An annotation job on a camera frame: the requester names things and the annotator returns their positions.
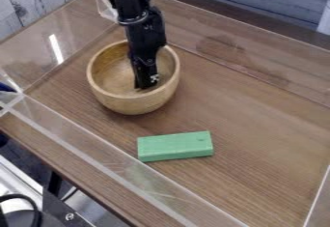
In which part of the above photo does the clear acrylic corner bracket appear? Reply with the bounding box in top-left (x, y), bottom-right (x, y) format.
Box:
top-left (95, 0), bottom-right (118, 22)

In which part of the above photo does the black cable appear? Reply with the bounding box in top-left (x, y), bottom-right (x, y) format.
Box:
top-left (0, 193), bottom-right (44, 227)

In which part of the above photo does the clear acrylic front wall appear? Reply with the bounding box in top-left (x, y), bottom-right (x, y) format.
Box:
top-left (0, 72), bottom-right (250, 227)

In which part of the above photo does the green rectangular block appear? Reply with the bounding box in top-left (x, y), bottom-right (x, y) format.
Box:
top-left (137, 131), bottom-right (214, 162)

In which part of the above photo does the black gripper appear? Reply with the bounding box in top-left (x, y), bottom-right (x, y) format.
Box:
top-left (119, 7), bottom-right (166, 89)

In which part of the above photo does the brown wooden bowl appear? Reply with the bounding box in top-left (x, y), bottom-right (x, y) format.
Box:
top-left (87, 40), bottom-right (181, 115)

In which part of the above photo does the black metal table leg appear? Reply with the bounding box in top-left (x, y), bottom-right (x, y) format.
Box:
top-left (48, 172), bottom-right (63, 197)

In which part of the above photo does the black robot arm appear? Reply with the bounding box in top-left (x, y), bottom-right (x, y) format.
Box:
top-left (109, 0), bottom-right (166, 89)

